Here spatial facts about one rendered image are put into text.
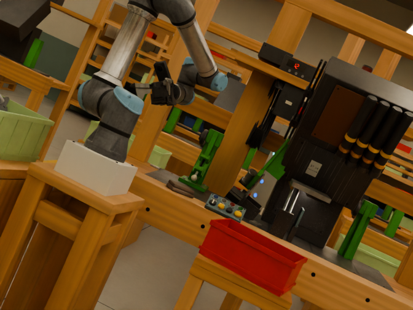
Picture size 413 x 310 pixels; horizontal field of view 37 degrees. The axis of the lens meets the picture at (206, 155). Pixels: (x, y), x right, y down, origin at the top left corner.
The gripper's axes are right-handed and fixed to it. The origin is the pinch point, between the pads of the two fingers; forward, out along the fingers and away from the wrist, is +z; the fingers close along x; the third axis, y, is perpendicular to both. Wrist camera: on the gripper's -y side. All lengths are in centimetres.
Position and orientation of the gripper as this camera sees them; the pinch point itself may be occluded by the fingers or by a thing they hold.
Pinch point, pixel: (147, 81)
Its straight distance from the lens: 226.3
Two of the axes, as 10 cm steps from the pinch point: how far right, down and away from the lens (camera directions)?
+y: 0.9, 9.9, -0.5
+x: -9.2, 1.0, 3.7
